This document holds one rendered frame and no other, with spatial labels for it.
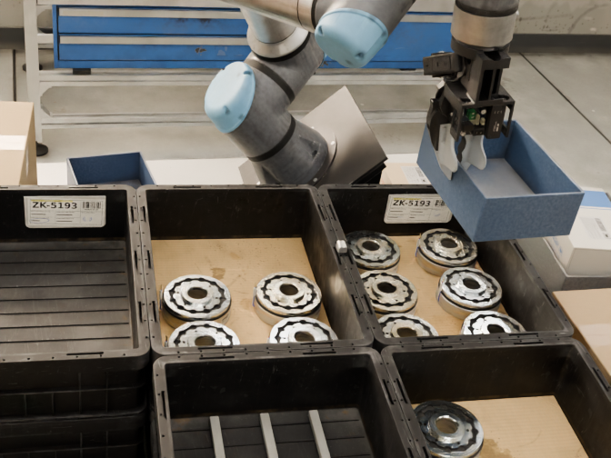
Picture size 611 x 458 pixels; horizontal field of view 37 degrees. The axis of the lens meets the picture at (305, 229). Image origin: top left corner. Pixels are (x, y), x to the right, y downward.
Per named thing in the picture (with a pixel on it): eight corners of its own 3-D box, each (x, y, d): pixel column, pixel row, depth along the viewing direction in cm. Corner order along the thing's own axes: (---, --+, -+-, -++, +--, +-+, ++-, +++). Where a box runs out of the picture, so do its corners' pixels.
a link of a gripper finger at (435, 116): (425, 152, 121) (435, 92, 116) (422, 145, 123) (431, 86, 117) (458, 149, 122) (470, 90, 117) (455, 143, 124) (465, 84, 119)
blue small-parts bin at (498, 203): (415, 162, 136) (425, 121, 132) (504, 158, 141) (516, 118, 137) (472, 242, 121) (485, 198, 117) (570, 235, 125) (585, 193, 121)
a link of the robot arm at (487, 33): (445, -6, 111) (507, -9, 113) (440, 29, 114) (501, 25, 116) (468, 19, 106) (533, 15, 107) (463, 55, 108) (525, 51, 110)
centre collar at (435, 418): (423, 415, 123) (424, 412, 123) (457, 413, 124) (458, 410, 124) (434, 443, 119) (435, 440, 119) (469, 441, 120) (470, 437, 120)
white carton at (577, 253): (528, 223, 177) (541, 184, 171) (587, 226, 178) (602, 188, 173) (558, 288, 160) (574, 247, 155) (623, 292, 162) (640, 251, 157)
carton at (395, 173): (375, 192, 199) (381, 162, 194) (427, 192, 201) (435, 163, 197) (395, 234, 186) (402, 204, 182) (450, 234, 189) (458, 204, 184)
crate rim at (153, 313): (135, 196, 149) (135, 184, 148) (314, 195, 156) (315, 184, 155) (151, 369, 117) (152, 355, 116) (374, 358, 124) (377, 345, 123)
